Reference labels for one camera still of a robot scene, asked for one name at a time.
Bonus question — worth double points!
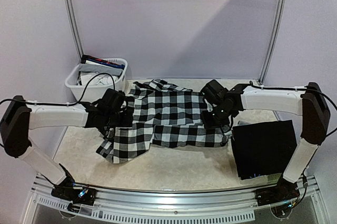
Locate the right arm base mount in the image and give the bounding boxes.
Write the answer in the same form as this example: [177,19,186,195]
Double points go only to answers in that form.
[254,180,308,208]

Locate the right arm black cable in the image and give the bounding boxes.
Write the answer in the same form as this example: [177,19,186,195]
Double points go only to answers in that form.
[249,80,337,138]

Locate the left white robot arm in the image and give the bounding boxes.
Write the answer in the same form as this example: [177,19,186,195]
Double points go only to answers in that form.
[1,89,133,200]

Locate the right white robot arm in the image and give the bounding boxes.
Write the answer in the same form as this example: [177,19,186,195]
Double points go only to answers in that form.
[201,79,331,201]

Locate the black white plaid shirt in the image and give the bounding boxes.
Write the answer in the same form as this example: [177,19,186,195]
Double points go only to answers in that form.
[96,79,230,164]

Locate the right aluminium corner post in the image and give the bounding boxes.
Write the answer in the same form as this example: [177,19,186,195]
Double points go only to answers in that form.
[258,0,285,83]

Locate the left aluminium corner post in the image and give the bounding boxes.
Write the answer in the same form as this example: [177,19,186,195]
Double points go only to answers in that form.
[64,0,84,61]

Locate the aluminium front rail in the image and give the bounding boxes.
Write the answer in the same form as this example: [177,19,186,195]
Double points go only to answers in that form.
[23,176,330,223]

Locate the white laundry basket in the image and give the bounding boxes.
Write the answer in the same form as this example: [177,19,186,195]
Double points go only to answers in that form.
[65,58,128,102]

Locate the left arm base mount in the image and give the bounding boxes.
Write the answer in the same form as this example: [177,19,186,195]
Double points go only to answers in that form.
[51,180,97,206]

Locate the aluminium corner post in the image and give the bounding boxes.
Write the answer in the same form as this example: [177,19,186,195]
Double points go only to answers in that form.
[258,0,285,83]
[64,0,84,61]

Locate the dark striped cloth in basket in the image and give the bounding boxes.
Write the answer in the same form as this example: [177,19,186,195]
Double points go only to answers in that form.
[81,55,125,69]

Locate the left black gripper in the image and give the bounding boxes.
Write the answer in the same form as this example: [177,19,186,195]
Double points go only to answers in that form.
[105,110,134,127]

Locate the folded black garment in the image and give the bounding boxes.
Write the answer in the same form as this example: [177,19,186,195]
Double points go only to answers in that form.
[231,120,297,180]

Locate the grey cloth in basket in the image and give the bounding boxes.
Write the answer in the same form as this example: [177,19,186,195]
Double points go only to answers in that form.
[78,64,123,76]

